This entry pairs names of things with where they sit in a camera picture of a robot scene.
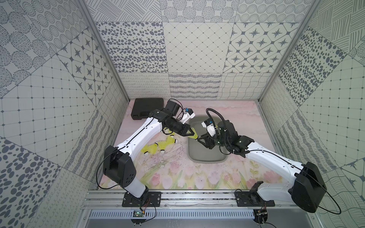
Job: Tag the small green circuit board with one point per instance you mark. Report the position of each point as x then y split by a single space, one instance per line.
138 214

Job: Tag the black plastic tool case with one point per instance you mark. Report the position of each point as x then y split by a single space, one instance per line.
143 106

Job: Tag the grey plastic storage box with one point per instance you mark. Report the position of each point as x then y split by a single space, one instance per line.
197 150

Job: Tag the white perforated cable duct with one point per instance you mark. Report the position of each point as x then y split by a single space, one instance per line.
175 214

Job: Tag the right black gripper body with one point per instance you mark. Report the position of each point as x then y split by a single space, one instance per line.
222 141

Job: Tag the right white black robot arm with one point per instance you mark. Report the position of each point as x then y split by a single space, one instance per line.
304 184

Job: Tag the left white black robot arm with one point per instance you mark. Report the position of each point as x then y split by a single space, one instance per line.
118 163

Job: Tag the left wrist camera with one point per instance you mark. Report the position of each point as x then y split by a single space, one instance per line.
175 109

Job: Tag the pink floral table mat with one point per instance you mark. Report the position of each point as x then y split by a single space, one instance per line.
173 169

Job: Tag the aluminium mounting rail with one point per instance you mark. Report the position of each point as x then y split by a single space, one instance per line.
113 199

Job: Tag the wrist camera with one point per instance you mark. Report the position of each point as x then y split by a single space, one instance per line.
210 127
175 109

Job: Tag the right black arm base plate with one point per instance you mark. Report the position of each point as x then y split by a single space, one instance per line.
251 198

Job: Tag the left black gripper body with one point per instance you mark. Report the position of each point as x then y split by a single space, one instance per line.
184 129

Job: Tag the black connector box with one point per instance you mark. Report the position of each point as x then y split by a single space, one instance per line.
260 216

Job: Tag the yellow shuttlecock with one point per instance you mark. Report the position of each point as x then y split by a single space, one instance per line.
195 136
163 145
150 149

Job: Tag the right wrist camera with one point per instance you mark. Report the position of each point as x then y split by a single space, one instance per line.
210 127

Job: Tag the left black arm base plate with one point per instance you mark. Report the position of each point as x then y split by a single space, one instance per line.
151 199

